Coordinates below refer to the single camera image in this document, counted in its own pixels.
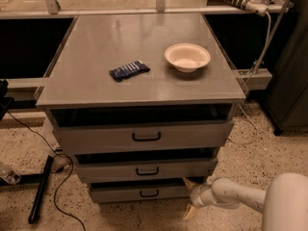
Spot black metal floor bar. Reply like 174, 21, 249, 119
28, 156, 54, 224

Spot grey top drawer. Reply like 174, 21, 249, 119
51, 105, 233, 154

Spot white power strip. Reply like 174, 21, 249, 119
223, 0, 268, 16

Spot black device at left edge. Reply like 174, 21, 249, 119
0, 80, 13, 120

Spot grey middle drawer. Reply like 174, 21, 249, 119
76, 148, 218, 183

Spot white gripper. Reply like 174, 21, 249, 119
183, 177, 213, 219

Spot dark grey side cabinet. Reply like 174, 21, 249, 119
261, 0, 308, 136

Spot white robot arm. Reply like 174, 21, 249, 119
183, 173, 308, 231

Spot white power cable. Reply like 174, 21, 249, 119
226, 12, 272, 146

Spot black floor cable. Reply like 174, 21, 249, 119
6, 110, 87, 231

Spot white paper bowl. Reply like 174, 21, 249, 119
165, 43, 211, 73

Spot grey drawer cabinet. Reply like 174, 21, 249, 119
36, 13, 246, 205

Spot grey bottom drawer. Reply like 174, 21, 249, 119
89, 178, 190, 203

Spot grey drawer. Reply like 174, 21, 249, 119
51, 105, 233, 154
89, 178, 190, 203
76, 148, 218, 183

